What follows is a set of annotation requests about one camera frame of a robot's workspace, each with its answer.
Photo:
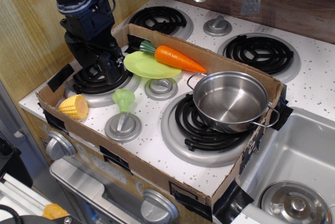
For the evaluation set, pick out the steel pot lid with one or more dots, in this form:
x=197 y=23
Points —
x=294 y=202

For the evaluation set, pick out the stainless steel sink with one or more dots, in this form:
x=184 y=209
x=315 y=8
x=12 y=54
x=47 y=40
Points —
x=301 y=151

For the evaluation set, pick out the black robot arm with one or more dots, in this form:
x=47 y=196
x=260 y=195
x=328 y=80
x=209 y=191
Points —
x=71 y=7

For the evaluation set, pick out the back right black burner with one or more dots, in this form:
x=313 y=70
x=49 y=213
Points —
x=266 y=54

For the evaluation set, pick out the stainless steel pot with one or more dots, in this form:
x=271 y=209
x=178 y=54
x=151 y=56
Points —
x=233 y=102

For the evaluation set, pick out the silver oven knob right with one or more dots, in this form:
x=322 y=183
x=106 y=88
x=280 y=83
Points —
x=156 y=208

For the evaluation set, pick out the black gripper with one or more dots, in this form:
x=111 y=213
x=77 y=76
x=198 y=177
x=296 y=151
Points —
x=88 y=36

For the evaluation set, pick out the silver stovetop knob middle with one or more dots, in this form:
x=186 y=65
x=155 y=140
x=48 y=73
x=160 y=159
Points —
x=161 y=89

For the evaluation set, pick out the light green plastic plate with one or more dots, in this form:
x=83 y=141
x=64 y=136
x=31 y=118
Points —
x=144 y=64

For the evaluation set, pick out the brown cardboard fence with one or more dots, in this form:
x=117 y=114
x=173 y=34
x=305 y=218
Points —
x=146 y=162

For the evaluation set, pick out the silver oven door handle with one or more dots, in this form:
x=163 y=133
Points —
x=89 y=189

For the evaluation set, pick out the front right black burner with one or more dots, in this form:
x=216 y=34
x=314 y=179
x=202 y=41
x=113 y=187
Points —
x=199 y=136

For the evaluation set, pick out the silver stovetop knob back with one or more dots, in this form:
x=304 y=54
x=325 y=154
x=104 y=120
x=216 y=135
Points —
x=217 y=27

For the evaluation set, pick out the orange toy carrot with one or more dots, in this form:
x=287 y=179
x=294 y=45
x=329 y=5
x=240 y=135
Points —
x=171 y=57

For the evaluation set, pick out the green toy broccoli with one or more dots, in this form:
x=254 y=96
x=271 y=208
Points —
x=123 y=98

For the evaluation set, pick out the front left black burner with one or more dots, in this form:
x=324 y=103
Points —
x=91 y=80

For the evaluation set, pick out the yellow toy corn cob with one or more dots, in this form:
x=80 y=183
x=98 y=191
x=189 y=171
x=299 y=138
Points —
x=75 y=106

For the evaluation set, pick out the silver stovetop knob front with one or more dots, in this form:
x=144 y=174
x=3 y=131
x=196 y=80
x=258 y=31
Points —
x=123 y=127

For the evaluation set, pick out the silver oven knob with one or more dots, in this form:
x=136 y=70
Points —
x=156 y=208
x=59 y=146

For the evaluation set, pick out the silver oven knob left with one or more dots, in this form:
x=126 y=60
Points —
x=59 y=146

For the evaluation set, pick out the silver stovetop knob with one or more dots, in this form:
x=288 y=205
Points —
x=161 y=89
x=217 y=27
x=123 y=127

